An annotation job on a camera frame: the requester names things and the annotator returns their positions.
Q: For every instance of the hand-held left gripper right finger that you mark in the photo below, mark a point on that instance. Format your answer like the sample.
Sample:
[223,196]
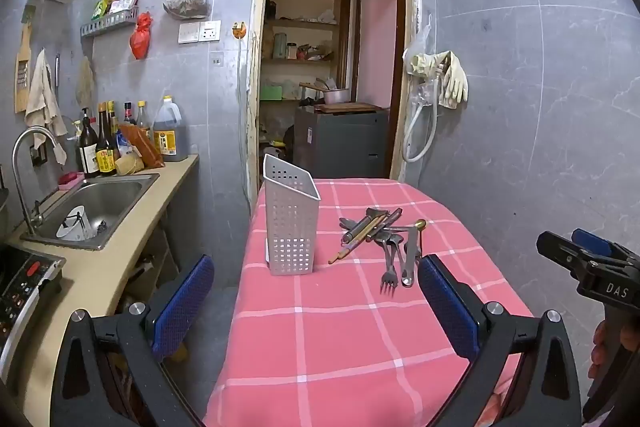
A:
[445,307]

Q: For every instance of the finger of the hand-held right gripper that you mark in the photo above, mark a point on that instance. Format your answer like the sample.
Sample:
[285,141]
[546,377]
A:
[560,252]
[592,243]

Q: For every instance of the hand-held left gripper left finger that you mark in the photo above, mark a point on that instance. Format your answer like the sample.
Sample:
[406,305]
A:
[182,302]

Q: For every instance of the steel fork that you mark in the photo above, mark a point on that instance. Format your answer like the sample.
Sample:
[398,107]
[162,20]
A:
[390,277]

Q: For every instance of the gold spoon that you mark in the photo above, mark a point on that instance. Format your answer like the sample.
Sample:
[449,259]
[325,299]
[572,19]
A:
[421,227]

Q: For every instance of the wooden chopstick with purple band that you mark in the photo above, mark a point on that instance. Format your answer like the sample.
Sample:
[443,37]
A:
[345,252]
[367,234]

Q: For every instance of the steel peeler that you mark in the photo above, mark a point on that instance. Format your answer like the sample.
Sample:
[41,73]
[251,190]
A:
[357,229]

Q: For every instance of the small steel spoon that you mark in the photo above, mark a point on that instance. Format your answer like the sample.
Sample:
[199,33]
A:
[347,222]

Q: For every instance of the white perforated utensil holder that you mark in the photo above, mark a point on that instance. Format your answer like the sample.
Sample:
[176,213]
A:
[290,227]

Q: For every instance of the person's right hand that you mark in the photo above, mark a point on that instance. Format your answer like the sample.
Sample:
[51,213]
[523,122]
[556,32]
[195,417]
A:
[600,347]

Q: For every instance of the beige kitchen counter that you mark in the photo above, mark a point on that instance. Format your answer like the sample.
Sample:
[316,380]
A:
[100,267]

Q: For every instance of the pink checked tablecloth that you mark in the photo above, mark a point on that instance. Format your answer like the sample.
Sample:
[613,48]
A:
[325,332]

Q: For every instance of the stainless steel sink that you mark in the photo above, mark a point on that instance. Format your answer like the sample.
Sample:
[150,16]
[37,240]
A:
[100,202]

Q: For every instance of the white plastic cup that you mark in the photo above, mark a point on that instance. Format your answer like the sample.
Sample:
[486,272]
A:
[75,222]

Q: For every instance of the orange snack packet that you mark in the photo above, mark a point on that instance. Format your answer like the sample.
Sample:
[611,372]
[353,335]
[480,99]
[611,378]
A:
[145,149]

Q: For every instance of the induction cooker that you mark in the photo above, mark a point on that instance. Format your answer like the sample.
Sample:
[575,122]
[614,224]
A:
[25,277]

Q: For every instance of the yellow label sauce bottle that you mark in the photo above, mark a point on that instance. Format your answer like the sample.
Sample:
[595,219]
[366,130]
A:
[105,157]

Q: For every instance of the pink soap dish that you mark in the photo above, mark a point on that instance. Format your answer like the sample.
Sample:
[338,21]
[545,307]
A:
[70,181]

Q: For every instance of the large cooking oil jug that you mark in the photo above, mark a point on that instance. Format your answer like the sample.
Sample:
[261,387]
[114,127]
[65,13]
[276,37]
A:
[170,137]

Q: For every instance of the dark soy sauce bottle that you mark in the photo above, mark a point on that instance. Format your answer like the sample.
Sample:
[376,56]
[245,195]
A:
[89,152]

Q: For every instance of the yellow cap bottle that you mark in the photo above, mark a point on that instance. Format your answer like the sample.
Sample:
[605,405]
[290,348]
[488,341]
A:
[143,119]

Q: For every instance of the dark glass bottle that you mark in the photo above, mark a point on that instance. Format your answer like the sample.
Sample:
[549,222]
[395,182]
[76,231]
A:
[129,117]

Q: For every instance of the grey cabinet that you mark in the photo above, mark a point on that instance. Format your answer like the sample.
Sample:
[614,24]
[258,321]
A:
[340,142]

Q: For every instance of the chrome faucet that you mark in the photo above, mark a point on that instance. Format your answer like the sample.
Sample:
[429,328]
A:
[17,167]

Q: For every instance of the wooden cutting board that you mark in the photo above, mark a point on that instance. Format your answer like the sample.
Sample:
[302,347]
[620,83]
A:
[350,108]

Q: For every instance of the green box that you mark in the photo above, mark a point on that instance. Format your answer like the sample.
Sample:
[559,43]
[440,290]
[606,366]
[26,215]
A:
[271,92]

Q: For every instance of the metal pot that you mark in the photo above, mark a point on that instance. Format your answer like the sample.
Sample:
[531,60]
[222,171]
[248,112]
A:
[336,97]

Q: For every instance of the beige hanging cloth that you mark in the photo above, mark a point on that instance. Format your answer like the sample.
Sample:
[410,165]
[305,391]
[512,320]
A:
[85,82]

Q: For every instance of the beige hanging towel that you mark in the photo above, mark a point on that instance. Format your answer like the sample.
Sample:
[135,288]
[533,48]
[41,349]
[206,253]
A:
[42,97]

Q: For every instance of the red plastic bag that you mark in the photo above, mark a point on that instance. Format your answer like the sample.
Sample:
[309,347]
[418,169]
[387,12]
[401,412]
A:
[140,39]

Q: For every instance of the green jar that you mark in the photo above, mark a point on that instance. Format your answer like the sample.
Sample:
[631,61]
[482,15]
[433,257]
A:
[280,46]

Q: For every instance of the wooden grater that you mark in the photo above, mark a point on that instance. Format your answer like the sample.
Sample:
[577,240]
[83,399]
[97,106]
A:
[22,72]

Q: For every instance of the wooden shelf unit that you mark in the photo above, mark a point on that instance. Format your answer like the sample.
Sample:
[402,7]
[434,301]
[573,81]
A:
[300,23]

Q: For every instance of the row of seasoning packets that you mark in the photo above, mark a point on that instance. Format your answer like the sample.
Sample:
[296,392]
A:
[117,2]

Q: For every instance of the small white wall socket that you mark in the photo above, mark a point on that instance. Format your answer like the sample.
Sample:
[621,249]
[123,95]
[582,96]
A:
[216,59]

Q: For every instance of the wooden door frame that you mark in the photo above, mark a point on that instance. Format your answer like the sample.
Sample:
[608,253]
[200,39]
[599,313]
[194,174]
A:
[256,57]

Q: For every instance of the white wall switch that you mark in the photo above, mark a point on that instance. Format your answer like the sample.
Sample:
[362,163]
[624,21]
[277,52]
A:
[189,33]

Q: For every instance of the orange wall hook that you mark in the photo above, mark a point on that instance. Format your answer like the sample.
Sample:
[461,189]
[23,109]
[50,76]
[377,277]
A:
[239,30]

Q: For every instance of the grey wall shelf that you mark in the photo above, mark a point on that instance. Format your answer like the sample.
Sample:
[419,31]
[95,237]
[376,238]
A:
[107,24]

